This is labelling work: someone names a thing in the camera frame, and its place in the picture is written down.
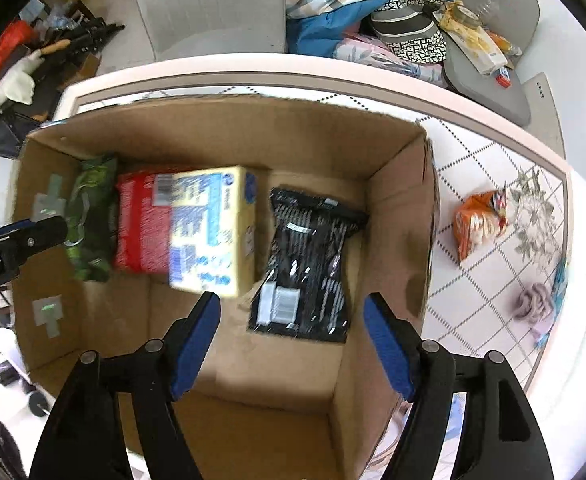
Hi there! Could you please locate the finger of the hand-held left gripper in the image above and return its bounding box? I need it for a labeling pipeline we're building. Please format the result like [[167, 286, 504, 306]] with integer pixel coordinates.
[[3, 215, 68, 273]]

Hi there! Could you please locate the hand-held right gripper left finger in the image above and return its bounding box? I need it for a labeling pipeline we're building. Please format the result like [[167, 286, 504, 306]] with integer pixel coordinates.
[[29, 291, 222, 480]]

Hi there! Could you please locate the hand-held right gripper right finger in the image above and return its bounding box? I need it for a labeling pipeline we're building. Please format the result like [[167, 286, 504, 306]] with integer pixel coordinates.
[[363, 293, 555, 480]]

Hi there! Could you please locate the green snack packet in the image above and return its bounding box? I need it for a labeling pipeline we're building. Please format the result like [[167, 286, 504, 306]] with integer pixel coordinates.
[[66, 156, 120, 283]]

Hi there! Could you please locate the brown cardboard box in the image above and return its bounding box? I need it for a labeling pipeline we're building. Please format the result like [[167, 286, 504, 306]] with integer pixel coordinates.
[[9, 94, 441, 480]]

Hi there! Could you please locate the red snack packet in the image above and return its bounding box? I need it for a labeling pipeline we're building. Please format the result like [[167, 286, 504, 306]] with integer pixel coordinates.
[[114, 170, 194, 275]]

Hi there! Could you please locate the yellow blue tissue pack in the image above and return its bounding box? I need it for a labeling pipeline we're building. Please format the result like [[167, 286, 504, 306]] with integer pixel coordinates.
[[169, 165, 258, 298]]

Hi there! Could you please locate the black snack packet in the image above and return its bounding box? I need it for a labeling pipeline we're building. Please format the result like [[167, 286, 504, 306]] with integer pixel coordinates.
[[247, 187, 370, 345]]

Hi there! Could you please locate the orange snack packet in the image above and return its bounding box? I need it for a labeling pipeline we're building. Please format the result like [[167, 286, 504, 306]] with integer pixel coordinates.
[[454, 187, 510, 267]]

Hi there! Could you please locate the white cloth glove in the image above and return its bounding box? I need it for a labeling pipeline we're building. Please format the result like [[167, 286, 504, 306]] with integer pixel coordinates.
[[0, 52, 41, 133]]

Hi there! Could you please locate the black tripod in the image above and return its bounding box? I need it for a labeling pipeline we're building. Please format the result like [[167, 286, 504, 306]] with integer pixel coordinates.
[[38, 17, 126, 68]]

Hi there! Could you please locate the grey padded chair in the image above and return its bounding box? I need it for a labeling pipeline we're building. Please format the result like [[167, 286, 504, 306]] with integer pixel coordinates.
[[125, 0, 288, 63]]

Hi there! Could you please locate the floral pink cloth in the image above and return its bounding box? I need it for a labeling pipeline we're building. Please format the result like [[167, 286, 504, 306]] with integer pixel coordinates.
[[333, 32, 446, 88]]

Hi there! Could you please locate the yellow white packet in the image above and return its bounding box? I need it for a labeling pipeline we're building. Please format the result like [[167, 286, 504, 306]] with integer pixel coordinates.
[[440, 2, 506, 76]]

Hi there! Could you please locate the black white patterned bag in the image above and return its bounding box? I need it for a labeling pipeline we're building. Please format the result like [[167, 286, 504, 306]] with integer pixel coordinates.
[[370, 0, 456, 65]]

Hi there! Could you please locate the blue cloth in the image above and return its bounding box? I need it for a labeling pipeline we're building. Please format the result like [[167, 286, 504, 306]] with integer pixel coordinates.
[[287, 0, 388, 58]]

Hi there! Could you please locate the clear plastic bottle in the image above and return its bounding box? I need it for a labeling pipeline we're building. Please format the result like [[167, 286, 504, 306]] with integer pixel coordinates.
[[474, 0, 504, 28]]

